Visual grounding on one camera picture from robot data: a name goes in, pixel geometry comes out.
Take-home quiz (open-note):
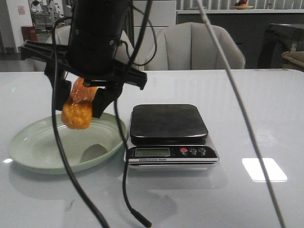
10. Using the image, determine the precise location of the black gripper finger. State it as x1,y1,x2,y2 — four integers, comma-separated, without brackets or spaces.
91,82,123,118
44,63,71,111

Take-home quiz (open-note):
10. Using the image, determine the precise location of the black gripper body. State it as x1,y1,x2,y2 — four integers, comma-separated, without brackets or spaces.
21,40,147,90

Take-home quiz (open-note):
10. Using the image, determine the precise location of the yellow corn cob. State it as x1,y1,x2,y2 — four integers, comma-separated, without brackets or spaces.
61,77,98,130

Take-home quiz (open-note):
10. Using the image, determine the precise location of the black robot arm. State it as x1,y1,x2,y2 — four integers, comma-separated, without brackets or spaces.
21,0,147,118

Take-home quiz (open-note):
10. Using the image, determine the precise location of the left grey upholstered chair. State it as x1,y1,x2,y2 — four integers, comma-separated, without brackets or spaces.
33,26,144,72

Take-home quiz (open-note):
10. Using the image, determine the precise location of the grey upholstered chair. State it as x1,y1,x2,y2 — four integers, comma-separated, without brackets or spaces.
33,26,144,72
144,21,246,71

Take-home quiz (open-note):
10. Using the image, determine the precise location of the red trash bin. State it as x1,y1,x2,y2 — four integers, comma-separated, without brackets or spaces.
21,25,38,41

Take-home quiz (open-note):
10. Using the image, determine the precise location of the light green plate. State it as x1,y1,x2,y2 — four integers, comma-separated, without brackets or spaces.
9,113,123,175

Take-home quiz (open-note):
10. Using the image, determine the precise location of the black silver electronic kitchen scale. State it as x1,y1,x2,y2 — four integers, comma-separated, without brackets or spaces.
124,104,219,171

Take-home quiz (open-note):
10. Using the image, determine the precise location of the white cabinet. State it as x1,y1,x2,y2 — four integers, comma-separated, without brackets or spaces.
133,0,177,63

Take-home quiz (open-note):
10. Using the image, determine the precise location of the right grey upholstered chair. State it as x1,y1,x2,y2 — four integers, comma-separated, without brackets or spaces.
144,21,246,71

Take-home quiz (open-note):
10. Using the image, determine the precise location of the fruit plate on counter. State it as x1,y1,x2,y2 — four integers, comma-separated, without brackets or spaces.
232,0,254,10

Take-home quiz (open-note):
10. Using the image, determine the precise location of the grey counter with white top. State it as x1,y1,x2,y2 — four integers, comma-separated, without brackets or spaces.
176,9,304,70

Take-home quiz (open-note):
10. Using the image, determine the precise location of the dark appliance at right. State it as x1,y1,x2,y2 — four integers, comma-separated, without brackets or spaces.
257,24,304,68

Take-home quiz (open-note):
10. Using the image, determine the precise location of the beige cushion at right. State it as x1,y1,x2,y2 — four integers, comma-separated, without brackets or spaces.
282,51,304,72

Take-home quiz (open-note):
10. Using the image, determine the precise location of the black cable long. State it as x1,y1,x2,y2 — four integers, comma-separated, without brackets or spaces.
51,16,112,228

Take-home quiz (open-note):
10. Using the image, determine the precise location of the black cable with connector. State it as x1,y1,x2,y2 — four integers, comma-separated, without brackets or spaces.
113,0,158,228

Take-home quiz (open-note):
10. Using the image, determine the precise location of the grey white cable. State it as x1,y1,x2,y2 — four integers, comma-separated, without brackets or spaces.
195,0,286,228

